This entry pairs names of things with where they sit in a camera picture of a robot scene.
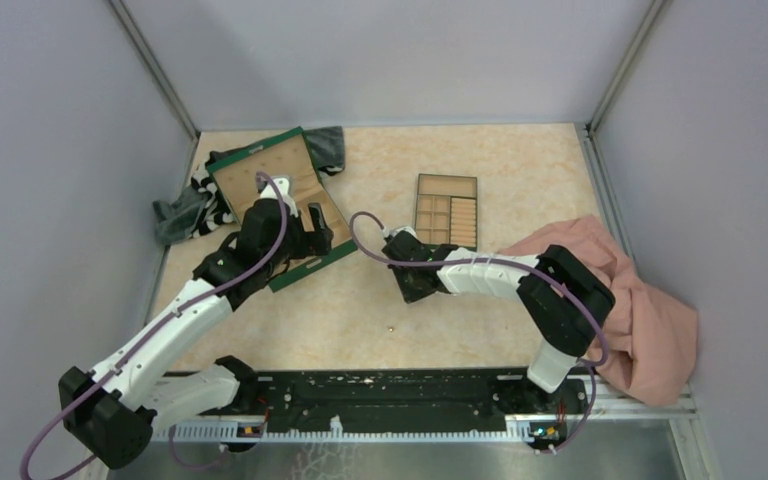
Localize green jewelry box with lid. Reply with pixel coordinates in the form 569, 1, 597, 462
206, 127, 357, 292

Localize green compartment jewelry tray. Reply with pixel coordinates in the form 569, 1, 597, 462
413, 173, 479, 250

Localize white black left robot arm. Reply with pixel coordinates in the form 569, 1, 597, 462
58, 196, 334, 470

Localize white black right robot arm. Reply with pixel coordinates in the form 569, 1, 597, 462
382, 228, 616, 412

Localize grey-green zebra plush towel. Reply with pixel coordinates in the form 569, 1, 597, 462
152, 126, 346, 246

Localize pink cloth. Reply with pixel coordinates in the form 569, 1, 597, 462
500, 215, 699, 407

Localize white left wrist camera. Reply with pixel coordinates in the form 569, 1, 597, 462
259, 176, 299, 217

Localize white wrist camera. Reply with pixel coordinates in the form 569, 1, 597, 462
385, 225, 418, 241
259, 176, 299, 217

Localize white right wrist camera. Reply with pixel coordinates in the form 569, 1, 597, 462
385, 225, 418, 241

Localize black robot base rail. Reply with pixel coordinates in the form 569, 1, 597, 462
209, 367, 588, 441

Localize left aluminium frame post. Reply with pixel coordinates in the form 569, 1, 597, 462
105, 0, 200, 141

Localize aluminium frame post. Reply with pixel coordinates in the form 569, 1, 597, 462
105, 0, 200, 141
587, 0, 672, 138

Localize right aluminium frame post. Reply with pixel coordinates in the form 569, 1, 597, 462
587, 0, 672, 138

